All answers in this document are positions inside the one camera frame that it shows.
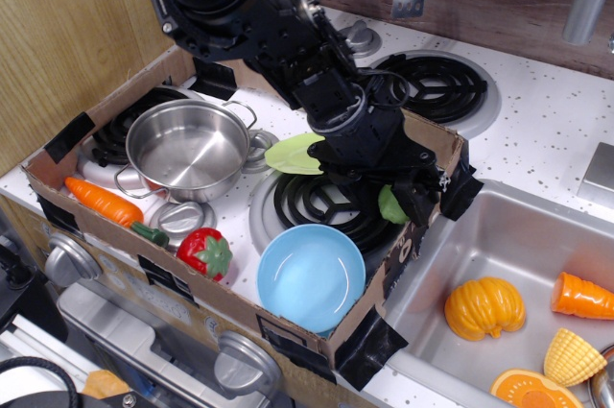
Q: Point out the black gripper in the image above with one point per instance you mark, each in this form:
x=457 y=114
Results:
x=364 y=145

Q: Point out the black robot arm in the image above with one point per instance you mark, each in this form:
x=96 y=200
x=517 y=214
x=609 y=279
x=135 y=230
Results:
x=294 y=47

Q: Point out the stainless steel pot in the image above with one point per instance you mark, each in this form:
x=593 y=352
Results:
x=191 y=150

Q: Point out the silver pot rim corner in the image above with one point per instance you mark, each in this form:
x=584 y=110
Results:
x=600 y=386

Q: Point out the green plastic plate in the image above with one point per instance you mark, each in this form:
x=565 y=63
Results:
x=290 y=156

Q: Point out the front right stove burner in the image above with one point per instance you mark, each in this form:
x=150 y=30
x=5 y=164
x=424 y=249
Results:
x=283 y=201

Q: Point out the stove burner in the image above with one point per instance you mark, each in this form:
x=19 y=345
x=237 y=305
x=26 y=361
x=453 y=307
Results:
x=103 y=155
x=448 y=89
x=283 y=201

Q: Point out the blue plastic bowl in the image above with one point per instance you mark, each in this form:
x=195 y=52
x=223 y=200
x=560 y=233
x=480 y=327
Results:
x=311 y=275

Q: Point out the back right stove burner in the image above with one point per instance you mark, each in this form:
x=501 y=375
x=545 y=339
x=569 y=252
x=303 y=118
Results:
x=448 y=89

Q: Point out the silver stovetop knob middle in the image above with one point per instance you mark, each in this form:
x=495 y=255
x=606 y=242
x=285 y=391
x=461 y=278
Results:
x=260 y=141

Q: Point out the silver stovetop knob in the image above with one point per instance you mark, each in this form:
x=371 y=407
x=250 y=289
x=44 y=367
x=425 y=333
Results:
x=362 y=40
x=178 y=221
x=260 y=141

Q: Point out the orange toy pumpkin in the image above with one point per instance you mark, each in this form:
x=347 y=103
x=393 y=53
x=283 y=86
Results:
x=484 y=306

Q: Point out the silver stovetop knob back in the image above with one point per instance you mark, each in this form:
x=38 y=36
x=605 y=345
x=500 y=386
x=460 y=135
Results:
x=362 y=40

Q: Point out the red toy strawberry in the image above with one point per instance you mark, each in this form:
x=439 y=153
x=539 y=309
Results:
x=206 y=251

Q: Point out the orange toy carrot piece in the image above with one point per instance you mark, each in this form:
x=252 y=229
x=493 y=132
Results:
x=575 y=296

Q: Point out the silver stovetop knob front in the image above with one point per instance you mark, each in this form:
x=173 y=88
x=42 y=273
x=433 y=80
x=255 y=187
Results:
x=178 y=221

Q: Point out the silver oven knob right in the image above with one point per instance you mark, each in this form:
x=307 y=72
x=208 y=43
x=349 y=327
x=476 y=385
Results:
x=242 y=368

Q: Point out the silver oven knob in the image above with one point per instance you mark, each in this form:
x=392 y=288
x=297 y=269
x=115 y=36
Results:
x=68 y=262
x=242 y=368

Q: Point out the orange toy fruit slice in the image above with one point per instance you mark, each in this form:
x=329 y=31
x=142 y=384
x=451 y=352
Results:
x=522 y=388

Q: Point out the yellow toy corn piece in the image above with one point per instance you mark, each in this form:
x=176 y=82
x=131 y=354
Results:
x=570 y=360

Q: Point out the grey faucet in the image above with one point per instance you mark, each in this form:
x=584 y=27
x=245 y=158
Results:
x=581 y=21

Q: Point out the front left stove burner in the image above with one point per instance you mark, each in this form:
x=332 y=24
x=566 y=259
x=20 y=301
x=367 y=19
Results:
x=103 y=155

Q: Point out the silver oven knob left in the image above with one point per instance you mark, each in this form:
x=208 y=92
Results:
x=68 y=262

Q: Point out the cardboard fence box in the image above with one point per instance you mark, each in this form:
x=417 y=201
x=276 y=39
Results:
x=151 y=282

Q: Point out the yellow sponge piece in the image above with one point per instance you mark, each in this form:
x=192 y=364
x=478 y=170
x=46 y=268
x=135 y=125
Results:
x=103 y=383

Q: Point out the silver oven door handle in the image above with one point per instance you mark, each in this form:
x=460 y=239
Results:
x=132 y=341

